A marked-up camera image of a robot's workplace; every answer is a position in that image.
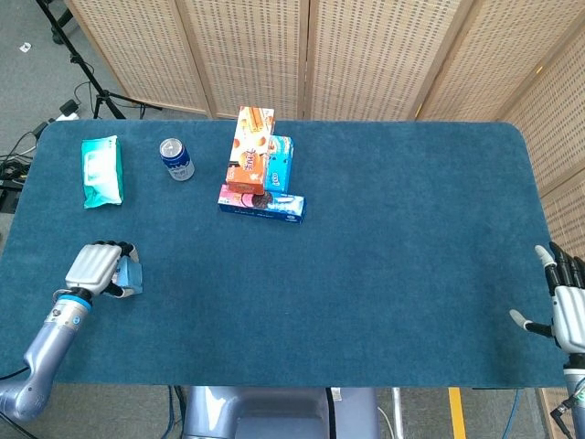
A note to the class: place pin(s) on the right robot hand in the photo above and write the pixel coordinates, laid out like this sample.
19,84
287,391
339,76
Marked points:
564,306

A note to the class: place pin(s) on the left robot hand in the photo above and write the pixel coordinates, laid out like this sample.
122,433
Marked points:
98,267

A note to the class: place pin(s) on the small light blue box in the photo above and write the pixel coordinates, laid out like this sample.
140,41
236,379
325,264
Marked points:
130,276

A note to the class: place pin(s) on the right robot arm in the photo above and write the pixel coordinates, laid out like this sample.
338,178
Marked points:
571,402

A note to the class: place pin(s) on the robot base body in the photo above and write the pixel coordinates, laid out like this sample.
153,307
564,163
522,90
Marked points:
281,411

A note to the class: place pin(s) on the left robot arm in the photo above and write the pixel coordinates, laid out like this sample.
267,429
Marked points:
43,352

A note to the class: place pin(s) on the dark blue cookie box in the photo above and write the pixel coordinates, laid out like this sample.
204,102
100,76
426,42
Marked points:
262,205

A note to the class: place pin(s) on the orange biscuit box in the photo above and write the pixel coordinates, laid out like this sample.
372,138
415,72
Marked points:
249,151

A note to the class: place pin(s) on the light blue cookie box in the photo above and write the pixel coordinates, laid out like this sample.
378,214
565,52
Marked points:
279,164

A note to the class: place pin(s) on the green wet wipes pack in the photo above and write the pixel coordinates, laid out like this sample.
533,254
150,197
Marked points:
102,171

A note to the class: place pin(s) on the blue drink can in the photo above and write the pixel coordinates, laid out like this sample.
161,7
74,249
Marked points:
177,161

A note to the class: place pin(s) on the white power strip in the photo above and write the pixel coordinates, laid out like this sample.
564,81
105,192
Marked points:
68,110

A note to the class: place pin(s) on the blue table mat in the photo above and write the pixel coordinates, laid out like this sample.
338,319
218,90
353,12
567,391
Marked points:
283,283

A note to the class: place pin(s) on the black tripod stand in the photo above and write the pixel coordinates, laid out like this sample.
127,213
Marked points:
82,59

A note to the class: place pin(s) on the bamboo folding screen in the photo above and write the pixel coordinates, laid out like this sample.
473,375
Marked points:
347,55

